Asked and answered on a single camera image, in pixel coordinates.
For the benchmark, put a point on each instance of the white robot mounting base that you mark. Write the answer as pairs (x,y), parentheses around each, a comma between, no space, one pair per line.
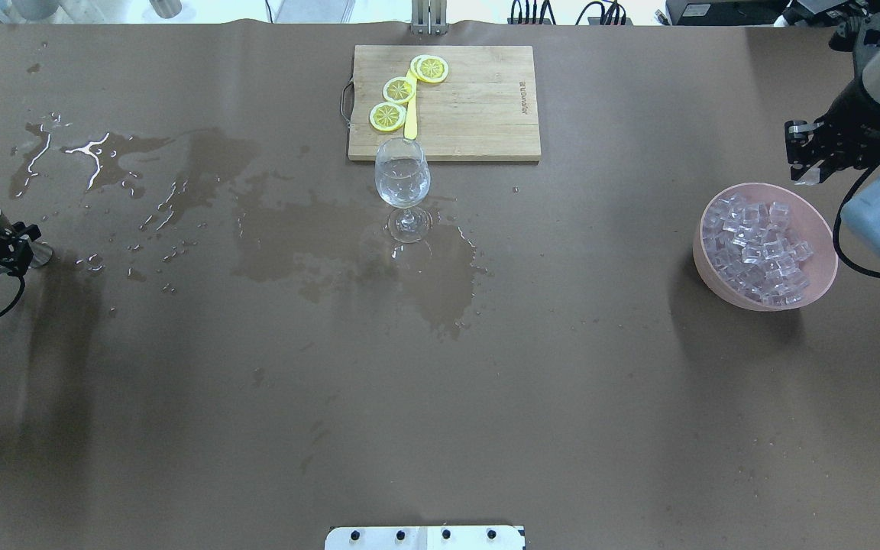
(427,537)

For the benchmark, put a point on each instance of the lemon slice near handle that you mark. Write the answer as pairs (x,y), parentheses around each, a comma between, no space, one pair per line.
(387,117)

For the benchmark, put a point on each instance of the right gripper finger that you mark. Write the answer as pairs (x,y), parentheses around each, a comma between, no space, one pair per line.
(798,135)
(828,166)

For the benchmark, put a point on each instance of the aluminium frame post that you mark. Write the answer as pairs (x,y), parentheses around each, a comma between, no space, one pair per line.
(429,17)

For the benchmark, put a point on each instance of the middle lemon slice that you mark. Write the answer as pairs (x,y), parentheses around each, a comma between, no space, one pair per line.
(400,90)

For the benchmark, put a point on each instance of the pink bowl of ice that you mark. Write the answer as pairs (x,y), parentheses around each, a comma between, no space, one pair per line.
(764,248)

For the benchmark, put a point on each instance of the yellow plastic knife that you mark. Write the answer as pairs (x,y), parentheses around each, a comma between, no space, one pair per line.
(411,126)

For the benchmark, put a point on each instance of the clear wine glass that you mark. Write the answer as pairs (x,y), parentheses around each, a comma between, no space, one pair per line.
(403,180)

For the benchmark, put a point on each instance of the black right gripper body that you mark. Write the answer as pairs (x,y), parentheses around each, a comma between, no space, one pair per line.
(857,111)

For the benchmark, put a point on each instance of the wooden cutting board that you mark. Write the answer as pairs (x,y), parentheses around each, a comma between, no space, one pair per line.
(485,110)

